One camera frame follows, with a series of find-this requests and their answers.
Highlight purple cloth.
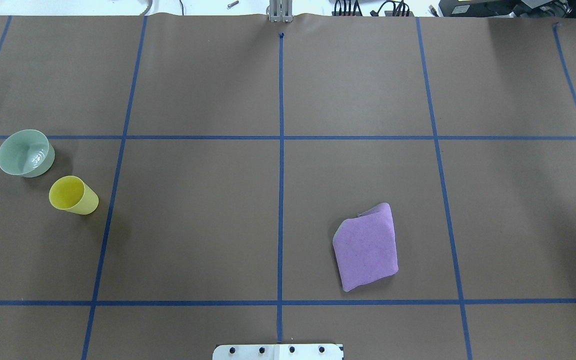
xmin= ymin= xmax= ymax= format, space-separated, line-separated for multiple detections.
xmin=332 ymin=202 xmax=399 ymax=293

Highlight yellow plastic cup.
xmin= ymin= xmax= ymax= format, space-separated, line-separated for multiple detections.
xmin=48 ymin=175 xmax=99 ymax=215

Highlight light green bowl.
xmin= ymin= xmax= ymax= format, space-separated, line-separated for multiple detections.
xmin=0 ymin=129 xmax=56 ymax=178

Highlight aluminium frame post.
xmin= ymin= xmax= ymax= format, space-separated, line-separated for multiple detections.
xmin=267 ymin=0 xmax=294 ymax=23

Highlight white camera stand base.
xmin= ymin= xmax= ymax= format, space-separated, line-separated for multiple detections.
xmin=212 ymin=343 xmax=345 ymax=360

